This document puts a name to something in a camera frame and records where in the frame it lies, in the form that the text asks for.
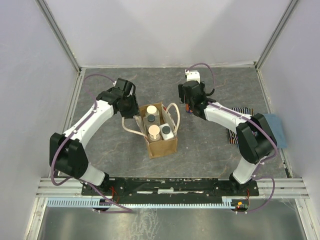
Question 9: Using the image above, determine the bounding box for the purple cable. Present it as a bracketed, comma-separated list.
[186, 62, 279, 214]
[49, 74, 133, 215]

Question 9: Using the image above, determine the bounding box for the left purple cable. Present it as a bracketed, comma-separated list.
[49, 74, 133, 215]

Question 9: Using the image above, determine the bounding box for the light blue cable duct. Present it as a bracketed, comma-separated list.
[46, 196, 237, 208]

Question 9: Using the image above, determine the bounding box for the aluminium corner post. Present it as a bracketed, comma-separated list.
[254, 0, 300, 71]
[35, 0, 81, 72]

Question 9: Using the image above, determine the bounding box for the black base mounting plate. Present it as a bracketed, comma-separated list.
[97, 177, 259, 205]

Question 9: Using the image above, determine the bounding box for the blue folded cloth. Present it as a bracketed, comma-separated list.
[263, 113, 288, 149]

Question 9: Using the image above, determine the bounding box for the orange bottle blue cap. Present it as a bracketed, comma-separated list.
[185, 104, 193, 114]

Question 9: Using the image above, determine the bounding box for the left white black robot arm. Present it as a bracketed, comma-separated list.
[49, 78, 140, 195]

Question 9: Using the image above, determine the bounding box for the left aluminium corner post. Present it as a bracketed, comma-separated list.
[35, 0, 81, 72]

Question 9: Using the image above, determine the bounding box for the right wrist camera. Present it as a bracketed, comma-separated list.
[185, 69, 201, 83]

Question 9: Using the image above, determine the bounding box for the clear bottle grey cap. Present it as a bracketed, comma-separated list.
[143, 114, 161, 126]

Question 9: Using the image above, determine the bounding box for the brown canvas tote bag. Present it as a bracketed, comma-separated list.
[121, 102, 181, 159]

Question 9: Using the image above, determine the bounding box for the aluminium frame rail front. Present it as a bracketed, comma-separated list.
[35, 178, 310, 199]

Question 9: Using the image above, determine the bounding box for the white bottle grey cap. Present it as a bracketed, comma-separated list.
[159, 123, 175, 141]

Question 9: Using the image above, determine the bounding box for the white pump dispenser bottle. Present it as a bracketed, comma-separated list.
[148, 125, 162, 143]

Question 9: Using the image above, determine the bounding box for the right aluminium corner post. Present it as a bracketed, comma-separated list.
[254, 0, 300, 71]

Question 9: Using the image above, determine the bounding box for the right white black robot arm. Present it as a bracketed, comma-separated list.
[178, 80, 278, 196]

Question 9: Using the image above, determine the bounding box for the striped folded cloth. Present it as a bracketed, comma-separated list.
[226, 106, 256, 146]

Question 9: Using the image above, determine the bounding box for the clear bottle beige cap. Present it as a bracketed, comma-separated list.
[145, 105, 159, 116]

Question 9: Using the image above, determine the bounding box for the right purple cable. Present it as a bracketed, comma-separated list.
[186, 62, 279, 214]

